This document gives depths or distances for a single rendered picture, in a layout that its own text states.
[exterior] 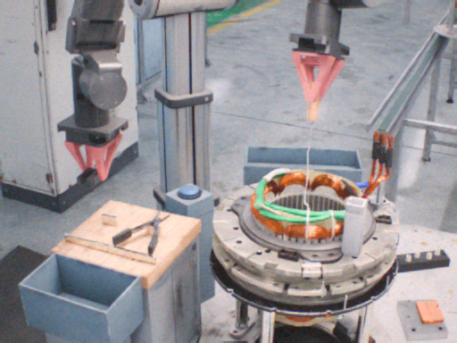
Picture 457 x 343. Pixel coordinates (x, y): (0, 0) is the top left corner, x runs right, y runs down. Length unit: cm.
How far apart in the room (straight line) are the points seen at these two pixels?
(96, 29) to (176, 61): 47
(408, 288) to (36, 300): 86
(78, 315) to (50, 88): 230
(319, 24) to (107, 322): 55
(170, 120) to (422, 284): 69
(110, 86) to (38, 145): 244
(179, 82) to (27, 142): 205
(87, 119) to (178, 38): 45
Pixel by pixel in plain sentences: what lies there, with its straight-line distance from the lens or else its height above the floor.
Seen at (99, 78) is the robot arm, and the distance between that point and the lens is 95.
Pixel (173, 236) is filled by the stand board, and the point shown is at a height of 106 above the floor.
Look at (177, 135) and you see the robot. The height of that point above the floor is 109.
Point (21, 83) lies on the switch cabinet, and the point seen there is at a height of 69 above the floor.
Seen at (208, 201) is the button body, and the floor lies 102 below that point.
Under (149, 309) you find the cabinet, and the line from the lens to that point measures 110.
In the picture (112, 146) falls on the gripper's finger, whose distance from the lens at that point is 109.
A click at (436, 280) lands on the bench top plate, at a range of 160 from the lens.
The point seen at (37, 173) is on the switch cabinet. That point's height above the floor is 21.
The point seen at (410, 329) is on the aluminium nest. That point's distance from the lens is 141.
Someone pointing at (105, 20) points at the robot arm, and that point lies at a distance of 101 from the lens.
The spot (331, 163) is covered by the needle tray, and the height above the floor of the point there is 103.
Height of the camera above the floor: 166
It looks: 26 degrees down
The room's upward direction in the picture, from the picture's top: straight up
